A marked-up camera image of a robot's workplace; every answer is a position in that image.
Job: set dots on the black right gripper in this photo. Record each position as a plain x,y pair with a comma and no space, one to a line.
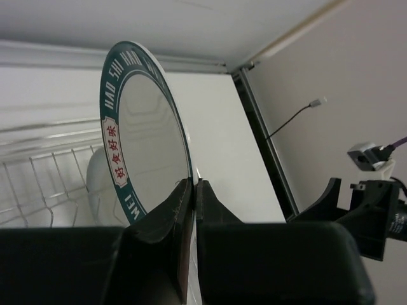
376,213

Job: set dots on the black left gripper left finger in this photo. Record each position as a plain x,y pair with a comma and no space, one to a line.
144,263

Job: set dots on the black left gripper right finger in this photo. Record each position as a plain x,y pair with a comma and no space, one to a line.
275,263

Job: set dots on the white plate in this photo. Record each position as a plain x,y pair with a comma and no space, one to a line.
101,193

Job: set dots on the green rimmed lettered plate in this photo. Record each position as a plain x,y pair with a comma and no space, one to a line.
144,139

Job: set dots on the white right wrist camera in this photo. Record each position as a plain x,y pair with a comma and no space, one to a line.
374,162

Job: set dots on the metal wire dish rack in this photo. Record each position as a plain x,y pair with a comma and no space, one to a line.
43,173

